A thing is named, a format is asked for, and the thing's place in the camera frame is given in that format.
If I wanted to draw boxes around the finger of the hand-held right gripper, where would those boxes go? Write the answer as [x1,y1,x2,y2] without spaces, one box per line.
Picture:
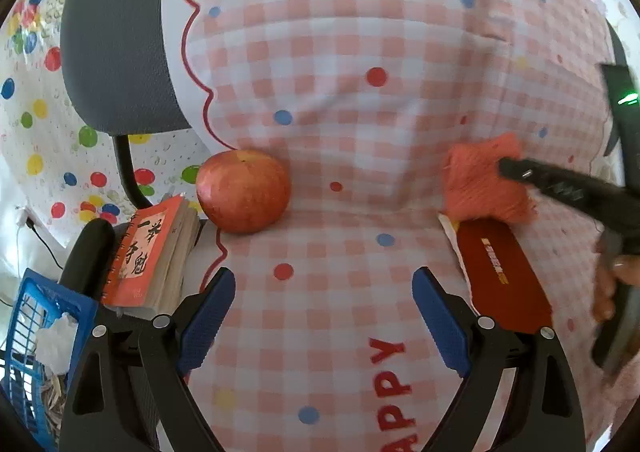
[497,156,640,233]

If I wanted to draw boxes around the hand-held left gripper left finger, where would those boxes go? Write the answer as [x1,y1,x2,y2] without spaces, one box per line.
[59,267,237,452]

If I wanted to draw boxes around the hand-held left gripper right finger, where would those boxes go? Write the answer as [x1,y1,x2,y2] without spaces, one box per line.
[411,267,586,452]

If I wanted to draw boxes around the red paper envelope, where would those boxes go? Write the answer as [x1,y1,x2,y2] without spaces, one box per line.
[439,212,553,335]

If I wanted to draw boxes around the orange yarn bundle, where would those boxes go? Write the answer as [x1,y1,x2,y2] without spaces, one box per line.
[444,132,538,224]

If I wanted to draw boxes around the blue plastic basket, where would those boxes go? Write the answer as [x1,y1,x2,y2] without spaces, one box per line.
[0,268,99,452]

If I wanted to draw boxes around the person's right hand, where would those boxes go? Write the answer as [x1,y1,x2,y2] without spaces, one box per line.
[595,255,640,323]

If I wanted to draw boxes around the red spiral notebook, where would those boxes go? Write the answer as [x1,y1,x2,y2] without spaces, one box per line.
[100,195,201,320]

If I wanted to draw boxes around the red apple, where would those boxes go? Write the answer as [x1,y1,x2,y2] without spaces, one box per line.
[196,149,292,234]

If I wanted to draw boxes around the white crumpled tissue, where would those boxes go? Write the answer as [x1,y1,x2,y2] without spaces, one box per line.
[35,312,81,375]

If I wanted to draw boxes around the beige paper scraps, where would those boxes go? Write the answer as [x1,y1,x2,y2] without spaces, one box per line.
[39,372,69,415]

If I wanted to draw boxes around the pink checkered cloth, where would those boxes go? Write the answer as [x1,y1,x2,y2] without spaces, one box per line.
[162,0,640,452]

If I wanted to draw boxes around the black cable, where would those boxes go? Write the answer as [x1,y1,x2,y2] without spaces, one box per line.
[27,219,69,269]

